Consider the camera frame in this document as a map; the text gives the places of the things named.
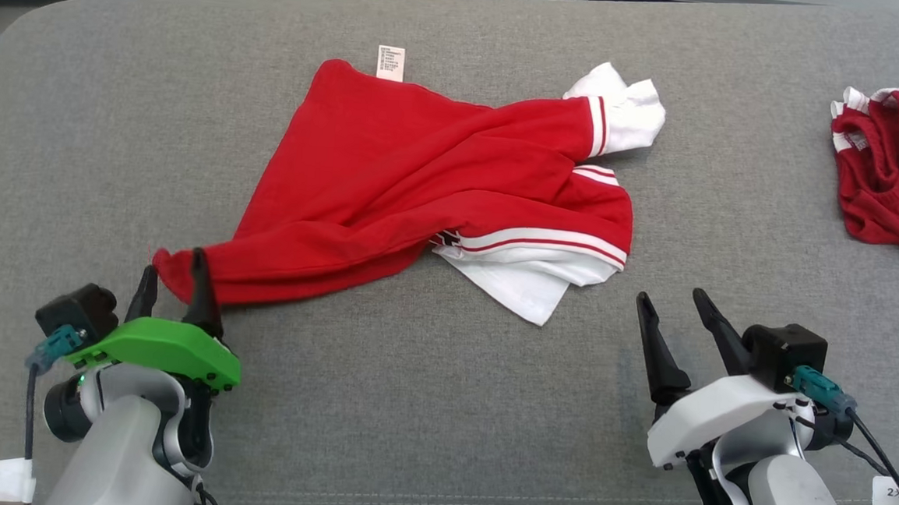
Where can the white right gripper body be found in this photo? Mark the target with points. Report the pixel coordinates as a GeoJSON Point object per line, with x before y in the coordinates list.
{"type": "Point", "coordinates": [713, 413]}

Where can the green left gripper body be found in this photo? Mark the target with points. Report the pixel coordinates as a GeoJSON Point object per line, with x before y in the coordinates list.
{"type": "Point", "coordinates": [163, 344]}

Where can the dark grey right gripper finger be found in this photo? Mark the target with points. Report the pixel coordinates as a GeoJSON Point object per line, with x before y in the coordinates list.
{"type": "Point", "coordinates": [665, 367]}
{"type": "Point", "coordinates": [729, 344]}

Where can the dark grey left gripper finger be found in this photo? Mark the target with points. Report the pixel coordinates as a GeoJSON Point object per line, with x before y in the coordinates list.
{"type": "Point", "coordinates": [202, 308]}
{"type": "Point", "coordinates": [144, 296]}

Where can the red and white jersey shirt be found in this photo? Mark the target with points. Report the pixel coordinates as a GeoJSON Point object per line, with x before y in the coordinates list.
{"type": "Point", "coordinates": [392, 171]}

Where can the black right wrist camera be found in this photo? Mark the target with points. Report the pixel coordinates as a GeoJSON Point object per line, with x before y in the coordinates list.
{"type": "Point", "coordinates": [787, 347]}

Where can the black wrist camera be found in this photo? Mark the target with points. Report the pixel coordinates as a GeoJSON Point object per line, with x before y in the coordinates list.
{"type": "Point", "coordinates": [787, 347]}
{"type": "Point", "coordinates": [75, 311]}

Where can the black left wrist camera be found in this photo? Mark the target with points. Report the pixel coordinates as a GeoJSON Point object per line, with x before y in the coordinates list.
{"type": "Point", "coordinates": [75, 311]}

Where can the teal right camera connector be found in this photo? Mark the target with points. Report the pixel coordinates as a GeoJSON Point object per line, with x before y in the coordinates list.
{"type": "Point", "coordinates": [820, 388]}

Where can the teal camera connector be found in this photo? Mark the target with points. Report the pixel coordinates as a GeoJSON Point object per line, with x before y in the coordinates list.
{"type": "Point", "coordinates": [53, 345]}
{"type": "Point", "coordinates": [820, 388]}

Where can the teal left camera connector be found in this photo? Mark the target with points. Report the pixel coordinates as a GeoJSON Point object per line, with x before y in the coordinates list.
{"type": "Point", "coordinates": [53, 345]}

